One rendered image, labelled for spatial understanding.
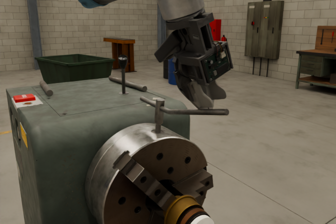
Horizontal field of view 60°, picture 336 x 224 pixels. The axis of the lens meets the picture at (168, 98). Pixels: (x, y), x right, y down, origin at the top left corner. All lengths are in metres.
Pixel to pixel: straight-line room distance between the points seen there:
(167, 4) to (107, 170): 0.40
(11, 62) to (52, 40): 1.46
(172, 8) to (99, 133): 0.44
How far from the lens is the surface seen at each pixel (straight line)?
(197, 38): 0.49
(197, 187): 0.76
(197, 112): 0.59
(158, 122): 0.73
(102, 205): 0.70
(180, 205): 0.68
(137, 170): 0.66
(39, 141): 0.77
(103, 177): 0.71
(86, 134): 0.79
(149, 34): 12.19
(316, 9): 8.00
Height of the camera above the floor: 1.51
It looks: 15 degrees down
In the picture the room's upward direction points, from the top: straight up
